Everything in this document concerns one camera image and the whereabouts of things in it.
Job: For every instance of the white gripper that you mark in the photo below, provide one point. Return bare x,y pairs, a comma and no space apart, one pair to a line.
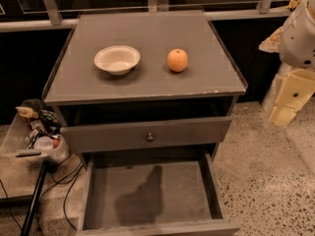
299,39

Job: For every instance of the orange fruit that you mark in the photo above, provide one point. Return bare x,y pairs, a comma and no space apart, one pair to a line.
177,60

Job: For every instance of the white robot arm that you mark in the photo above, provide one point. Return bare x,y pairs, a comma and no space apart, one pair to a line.
310,7

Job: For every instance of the grey drawer cabinet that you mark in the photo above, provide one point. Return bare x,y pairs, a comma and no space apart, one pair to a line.
81,94

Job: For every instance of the grey top drawer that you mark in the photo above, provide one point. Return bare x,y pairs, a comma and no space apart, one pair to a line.
167,133

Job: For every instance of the round metal drawer knob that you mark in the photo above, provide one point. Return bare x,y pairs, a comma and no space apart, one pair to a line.
150,137

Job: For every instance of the open grey middle drawer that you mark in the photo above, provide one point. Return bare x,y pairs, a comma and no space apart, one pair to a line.
153,196

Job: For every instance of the yellow object on railing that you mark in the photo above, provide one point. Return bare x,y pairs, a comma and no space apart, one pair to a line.
292,5

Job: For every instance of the white bowl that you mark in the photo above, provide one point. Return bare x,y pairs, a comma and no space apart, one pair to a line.
117,60

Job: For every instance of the clutter items in bin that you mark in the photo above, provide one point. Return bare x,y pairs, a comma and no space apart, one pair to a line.
44,128

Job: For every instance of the clear plastic bin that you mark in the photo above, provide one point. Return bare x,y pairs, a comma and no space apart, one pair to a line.
15,145

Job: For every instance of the black stand pole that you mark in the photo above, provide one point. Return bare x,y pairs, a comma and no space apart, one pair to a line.
27,226

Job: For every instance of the metal railing with glass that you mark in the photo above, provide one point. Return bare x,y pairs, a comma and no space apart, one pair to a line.
23,15

